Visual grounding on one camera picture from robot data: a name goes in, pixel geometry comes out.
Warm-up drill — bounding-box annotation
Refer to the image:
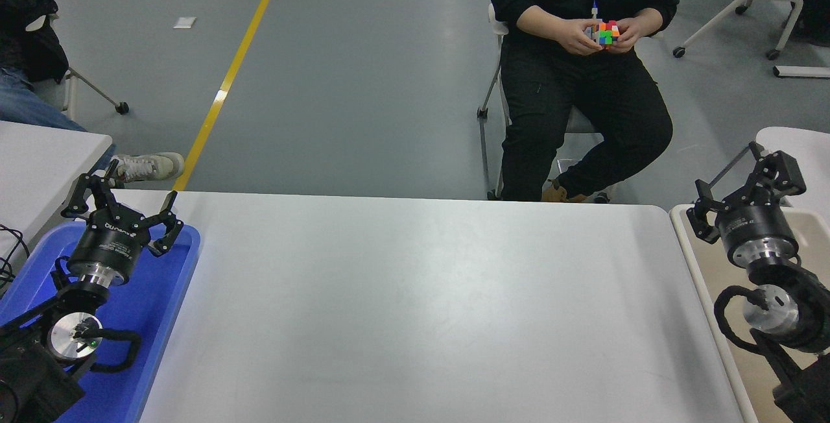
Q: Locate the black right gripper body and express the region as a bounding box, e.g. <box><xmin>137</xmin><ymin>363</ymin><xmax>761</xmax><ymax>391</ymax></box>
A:
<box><xmin>717</xmin><ymin>197</ymin><xmax>800</xmax><ymax>258</ymax></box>

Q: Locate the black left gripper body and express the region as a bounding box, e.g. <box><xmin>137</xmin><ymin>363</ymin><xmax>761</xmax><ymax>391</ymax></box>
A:
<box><xmin>68</xmin><ymin>209</ymin><xmax>155</xmax><ymax>278</ymax></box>

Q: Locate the colourful puzzle cube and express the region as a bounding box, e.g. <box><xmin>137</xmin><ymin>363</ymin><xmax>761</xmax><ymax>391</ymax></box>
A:
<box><xmin>595</xmin><ymin>19</ymin><xmax>621</xmax><ymax>47</ymax></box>

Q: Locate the person's left hand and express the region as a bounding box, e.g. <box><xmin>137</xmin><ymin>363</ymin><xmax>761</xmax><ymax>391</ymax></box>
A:
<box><xmin>608</xmin><ymin>18</ymin><xmax>646</xmax><ymax>54</ymax></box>

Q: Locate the person's right hand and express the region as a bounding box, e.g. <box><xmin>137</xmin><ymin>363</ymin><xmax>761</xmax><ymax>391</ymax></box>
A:
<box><xmin>559</xmin><ymin>18</ymin><xmax>605</xmax><ymax>56</ymax></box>

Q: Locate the white round table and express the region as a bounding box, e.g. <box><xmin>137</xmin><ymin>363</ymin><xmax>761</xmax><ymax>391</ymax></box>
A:
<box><xmin>707</xmin><ymin>126</ymin><xmax>830</xmax><ymax>219</ymax></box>

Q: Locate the large pale plastic bin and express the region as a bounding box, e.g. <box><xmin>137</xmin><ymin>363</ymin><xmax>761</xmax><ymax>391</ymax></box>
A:
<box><xmin>669</xmin><ymin>204</ymin><xmax>830</xmax><ymax>423</ymax></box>

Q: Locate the white rectangular side table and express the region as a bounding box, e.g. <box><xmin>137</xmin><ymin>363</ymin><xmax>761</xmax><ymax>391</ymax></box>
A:
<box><xmin>0</xmin><ymin>121</ymin><xmax>114</xmax><ymax>261</ymax></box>

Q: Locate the blue plastic tray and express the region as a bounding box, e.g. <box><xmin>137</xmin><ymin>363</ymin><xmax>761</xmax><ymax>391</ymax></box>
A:
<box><xmin>0</xmin><ymin>221</ymin><xmax>202</xmax><ymax>423</ymax></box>

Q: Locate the white flat bar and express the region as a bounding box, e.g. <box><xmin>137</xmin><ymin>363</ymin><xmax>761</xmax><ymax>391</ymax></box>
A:
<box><xmin>773</xmin><ymin>65</ymin><xmax>830</xmax><ymax>79</ymax></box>

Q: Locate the person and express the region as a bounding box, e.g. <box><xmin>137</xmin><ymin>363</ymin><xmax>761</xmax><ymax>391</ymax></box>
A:
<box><xmin>0</xmin><ymin>0</ymin><xmax>185</xmax><ymax>191</ymax></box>
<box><xmin>490</xmin><ymin>0</ymin><xmax>683</xmax><ymax>203</ymax></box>
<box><xmin>764</xmin><ymin>0</ymin><xmax>830</xmax><ymax>47</ymax></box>

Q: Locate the black cable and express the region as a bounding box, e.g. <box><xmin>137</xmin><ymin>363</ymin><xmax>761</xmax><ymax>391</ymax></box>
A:
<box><xmin>0</xmin><ymin>225</ymin><xmax>30</xmax><ymax>294</ymax></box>

